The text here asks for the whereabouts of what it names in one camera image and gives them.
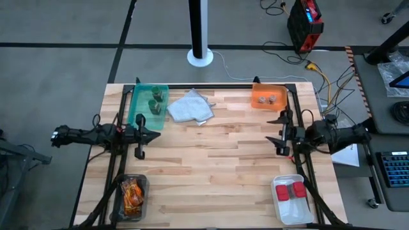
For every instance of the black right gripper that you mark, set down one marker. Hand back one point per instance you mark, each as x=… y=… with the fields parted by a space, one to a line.
x=294 y=135

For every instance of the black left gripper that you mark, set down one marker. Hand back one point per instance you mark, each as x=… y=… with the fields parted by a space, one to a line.
x=140 y=134

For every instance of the green-lid spice jar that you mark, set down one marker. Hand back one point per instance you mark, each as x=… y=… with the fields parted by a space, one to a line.
x=157 y=93
x=154 y=107

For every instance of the grey metal weight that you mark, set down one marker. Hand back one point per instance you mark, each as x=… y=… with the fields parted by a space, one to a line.
x=262 y=99

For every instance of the orange brown spice packet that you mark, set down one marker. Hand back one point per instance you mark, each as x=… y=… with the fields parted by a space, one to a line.
x=132 y=209
x=131 y=188

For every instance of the red block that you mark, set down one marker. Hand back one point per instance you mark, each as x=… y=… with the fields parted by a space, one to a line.
x=282 y=192

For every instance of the red-lid square spice jar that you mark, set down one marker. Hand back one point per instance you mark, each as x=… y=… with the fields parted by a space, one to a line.
x=299 y=189

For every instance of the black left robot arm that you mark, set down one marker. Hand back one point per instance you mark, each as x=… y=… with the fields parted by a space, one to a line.
x=83 y=137

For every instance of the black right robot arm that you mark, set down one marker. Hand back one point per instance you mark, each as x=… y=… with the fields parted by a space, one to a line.
x=345 y=137

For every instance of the teal translucent plastic bin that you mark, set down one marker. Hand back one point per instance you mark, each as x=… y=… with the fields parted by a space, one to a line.
x=140 y=102

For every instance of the orange translucent plastic bin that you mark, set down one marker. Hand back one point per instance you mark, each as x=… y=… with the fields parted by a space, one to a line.
x=268 y=89

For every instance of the light grey folded cloth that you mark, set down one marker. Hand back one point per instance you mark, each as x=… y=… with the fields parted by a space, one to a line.
x=191 y=108

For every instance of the black power adapter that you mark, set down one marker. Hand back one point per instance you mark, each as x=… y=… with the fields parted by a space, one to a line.
x=330 y=117

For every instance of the white paper sheet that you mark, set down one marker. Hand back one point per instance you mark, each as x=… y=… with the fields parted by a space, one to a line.
x=348 y=158

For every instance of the dark grey plastic bin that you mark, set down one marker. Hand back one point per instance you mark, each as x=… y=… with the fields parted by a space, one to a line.
x=116 y=204

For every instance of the white plastic bin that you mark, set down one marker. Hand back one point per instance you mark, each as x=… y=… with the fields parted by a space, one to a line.
x=292 y=212

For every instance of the black white pole stand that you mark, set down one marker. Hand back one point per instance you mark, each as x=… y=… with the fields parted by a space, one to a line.
x=199 y=57

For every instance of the grey side desk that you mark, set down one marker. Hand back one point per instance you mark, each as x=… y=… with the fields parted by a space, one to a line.
x=374 y=96

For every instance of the red black equipment case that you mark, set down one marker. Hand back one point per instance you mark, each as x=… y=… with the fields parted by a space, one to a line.
x=303 y=28

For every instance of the desk caster wheel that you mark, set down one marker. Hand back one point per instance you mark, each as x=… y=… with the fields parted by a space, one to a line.
x=372 y=202

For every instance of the backlit black keyboard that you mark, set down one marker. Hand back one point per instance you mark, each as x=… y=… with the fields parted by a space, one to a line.
x=396 y=169

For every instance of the clear plastic bag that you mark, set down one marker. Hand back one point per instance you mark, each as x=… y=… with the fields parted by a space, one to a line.
x=391 y=75

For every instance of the blue screen tablet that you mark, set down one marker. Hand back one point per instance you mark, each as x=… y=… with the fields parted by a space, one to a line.
x=402 y=82

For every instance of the dark desk with keyboard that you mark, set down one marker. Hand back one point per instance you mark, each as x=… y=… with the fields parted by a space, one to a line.
x=399 y=198

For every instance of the black diagonal beam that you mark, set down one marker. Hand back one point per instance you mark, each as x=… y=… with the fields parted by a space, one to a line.
x=388 y=44

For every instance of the chair leg with caster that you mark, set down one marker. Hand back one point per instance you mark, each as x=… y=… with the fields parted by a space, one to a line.
x=387 y=18

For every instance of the black metal table frame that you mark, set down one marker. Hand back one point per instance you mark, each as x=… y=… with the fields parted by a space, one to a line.
x=207 y=86

